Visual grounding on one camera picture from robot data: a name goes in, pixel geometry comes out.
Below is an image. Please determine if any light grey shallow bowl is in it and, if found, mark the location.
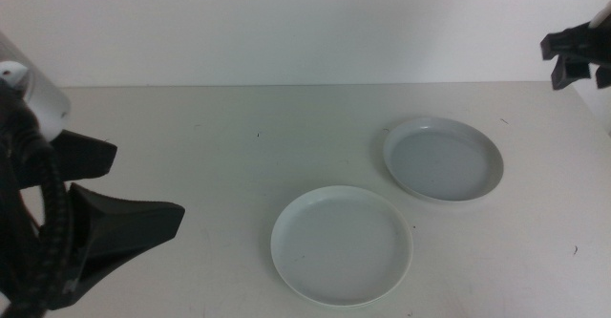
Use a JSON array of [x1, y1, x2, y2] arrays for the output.
[[381, 116, 504, 202]]

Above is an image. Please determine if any white shallow bowl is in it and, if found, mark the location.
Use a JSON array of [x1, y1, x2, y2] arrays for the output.
[[270, 184, 414, 308]]

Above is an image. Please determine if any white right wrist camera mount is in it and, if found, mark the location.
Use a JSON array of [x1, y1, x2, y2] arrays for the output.
[[588, 0, 611, 31]]

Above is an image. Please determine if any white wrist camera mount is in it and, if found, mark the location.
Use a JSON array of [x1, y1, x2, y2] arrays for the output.
[[588, 0, 611, 31], [0, 30, 73, 143]]

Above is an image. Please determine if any braided black cable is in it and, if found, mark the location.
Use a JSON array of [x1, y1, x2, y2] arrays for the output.
[[0, 136, 74, 318]]

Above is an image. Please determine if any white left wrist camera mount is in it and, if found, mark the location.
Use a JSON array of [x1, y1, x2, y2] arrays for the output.
[[0, 30, 73, 143]]

